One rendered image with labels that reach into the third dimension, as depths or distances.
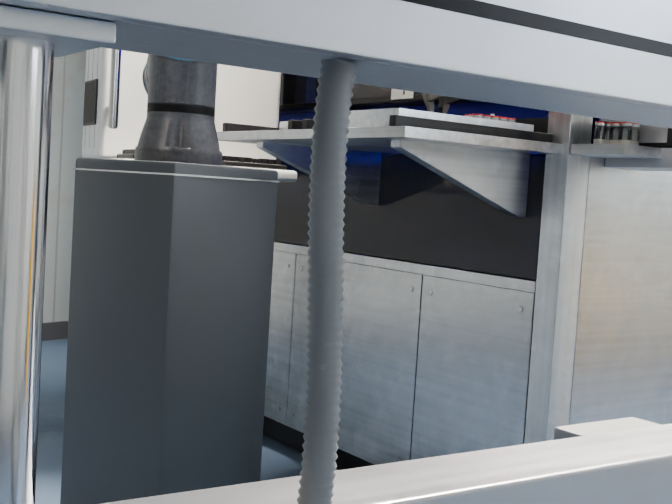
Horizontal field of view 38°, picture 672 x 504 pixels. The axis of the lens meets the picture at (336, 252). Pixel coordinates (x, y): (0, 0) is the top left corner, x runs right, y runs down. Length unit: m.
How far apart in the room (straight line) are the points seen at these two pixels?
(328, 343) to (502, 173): 1.38
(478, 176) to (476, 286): 0.30
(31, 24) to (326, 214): 0.21
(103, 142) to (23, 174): 1.97
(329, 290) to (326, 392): 0.07
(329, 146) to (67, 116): 4.02
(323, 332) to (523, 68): 0.23
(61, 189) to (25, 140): 4.05
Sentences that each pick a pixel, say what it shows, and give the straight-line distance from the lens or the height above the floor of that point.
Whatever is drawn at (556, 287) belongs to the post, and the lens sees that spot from 1.96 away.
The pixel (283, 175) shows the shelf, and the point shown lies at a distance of 2.44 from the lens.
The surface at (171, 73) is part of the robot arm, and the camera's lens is 1.66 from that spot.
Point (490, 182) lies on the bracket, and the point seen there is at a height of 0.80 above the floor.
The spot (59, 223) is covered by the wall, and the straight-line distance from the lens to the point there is 4.59.
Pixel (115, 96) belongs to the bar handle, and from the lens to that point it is 2.46.
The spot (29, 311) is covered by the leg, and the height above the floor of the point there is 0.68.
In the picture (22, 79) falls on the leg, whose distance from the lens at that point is 0.54.
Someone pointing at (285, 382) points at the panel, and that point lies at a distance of 2.76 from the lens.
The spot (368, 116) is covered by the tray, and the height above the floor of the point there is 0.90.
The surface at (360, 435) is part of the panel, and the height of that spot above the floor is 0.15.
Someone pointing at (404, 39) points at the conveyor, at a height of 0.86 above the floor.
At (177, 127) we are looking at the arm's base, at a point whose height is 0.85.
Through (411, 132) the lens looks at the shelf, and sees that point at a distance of 1.70.
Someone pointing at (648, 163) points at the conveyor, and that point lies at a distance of 1.97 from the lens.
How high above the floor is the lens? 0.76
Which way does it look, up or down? 4 degrees down
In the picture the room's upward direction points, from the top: 4 degrees clockwise
